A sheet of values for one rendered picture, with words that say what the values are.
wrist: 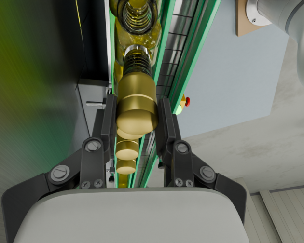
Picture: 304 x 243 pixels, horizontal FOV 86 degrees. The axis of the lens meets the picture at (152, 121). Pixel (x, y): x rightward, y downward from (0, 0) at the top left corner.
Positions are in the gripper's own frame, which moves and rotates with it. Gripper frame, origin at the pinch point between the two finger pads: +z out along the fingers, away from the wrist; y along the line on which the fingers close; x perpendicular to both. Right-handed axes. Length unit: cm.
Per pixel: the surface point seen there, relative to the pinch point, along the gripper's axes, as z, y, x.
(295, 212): 64, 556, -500
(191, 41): 28.1, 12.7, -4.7
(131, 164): 3.9, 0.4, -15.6
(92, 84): 32.0, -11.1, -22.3
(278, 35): 62, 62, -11
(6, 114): 3.4, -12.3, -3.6
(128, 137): 3.4, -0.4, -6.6
